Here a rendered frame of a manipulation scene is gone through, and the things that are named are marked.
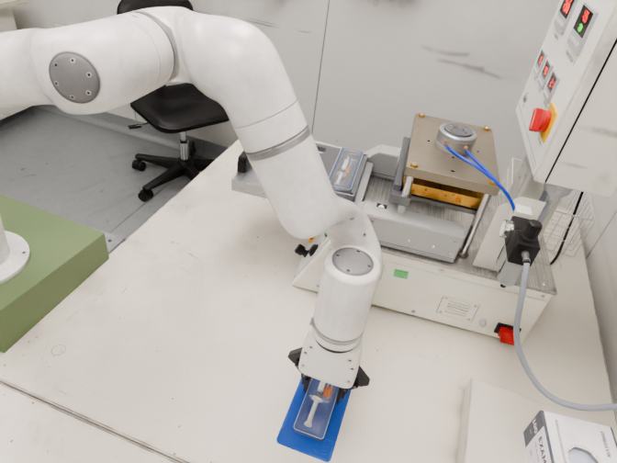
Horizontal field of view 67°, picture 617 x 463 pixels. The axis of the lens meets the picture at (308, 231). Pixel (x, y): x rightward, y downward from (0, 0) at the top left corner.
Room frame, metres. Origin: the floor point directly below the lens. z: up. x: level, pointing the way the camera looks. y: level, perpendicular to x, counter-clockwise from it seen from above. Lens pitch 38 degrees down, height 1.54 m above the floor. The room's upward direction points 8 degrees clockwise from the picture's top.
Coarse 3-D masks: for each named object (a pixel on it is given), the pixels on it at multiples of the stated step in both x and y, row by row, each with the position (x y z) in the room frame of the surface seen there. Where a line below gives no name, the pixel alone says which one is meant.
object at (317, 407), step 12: (312, 384) 0.52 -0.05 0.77; (324, 384) 0.53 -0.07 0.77; (312, 396) 0.50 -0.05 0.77; (324, 396) 0.50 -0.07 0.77; (312, 408) 0.47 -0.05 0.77; (324, 408) 0.48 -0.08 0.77; (300, 420) 0.45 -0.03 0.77; (312, 420) 0.45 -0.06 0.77; (324, 420) 0.45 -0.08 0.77; (312, 432) 0.43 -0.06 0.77; (324, 432) 0.43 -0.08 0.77
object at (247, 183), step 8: (248, 168) 0.94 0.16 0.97; (368, 168) 1.02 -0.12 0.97; (240, 176) 0.90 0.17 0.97; (248, 176) 0.90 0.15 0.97; (256, 176) 0.91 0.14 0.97; (368, 176) 0.98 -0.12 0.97; (232, 184) 0.88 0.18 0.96; (240, 184) 0.88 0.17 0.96; (248, 184) 0.88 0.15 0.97; (256, 184) 0.88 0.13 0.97; (360, 184) 0.94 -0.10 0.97; (248, 192) 0.88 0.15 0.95; (256, 192) 0.87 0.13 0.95; (360, 192) 0.91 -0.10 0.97; (360, 200) 0.87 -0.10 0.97
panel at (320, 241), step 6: (312, 240) 0.93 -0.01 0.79; (318, 240) 0.88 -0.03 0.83; (324, 240) 0.83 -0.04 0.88; (318, 246) 0.84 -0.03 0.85; (318, 252) 0.81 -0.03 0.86; (306, 258) 0.85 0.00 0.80; (312, 258) 0.81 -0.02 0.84; (300, 264) 0.86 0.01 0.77; (306, 264) 0.81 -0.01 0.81; (300, 270) 0.81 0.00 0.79; (294, 276) 0.82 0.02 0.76
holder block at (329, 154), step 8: (320, 144) 1.06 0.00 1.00; (320, 152) 1.05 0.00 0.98; (328, 152) 1.02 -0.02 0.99; (336, 152) 1.03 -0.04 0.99; (328, 160) 0.99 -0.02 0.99; (328, 168) 0.95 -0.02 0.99; (360, 168) 0.97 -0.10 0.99; (360, 176) 0.93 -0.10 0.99; (336, 192) 0.86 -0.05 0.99; (344, 192) 0.86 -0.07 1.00; (352, 192) 0.86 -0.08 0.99; (352, 200) 0.85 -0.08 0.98
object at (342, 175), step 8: (344, 152) 1.02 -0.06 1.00; (352, 152) 1.02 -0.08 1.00; (360, 152) 1.03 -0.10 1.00; (344, 160) 0.98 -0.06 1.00; (352, 160) 0.99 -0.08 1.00; (360, 160) 0.99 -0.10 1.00; (336, 168) 0.94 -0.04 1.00; (344, 168) 0.94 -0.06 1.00; (352, 168) 0.95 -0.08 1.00; (336, 176) 0.90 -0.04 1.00; (344, 176) 0.91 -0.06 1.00; (352, 176) 0.91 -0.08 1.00; (336, 184) 0.87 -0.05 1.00; (344, 184) 0.88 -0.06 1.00; (352, 184) 0.88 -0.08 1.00
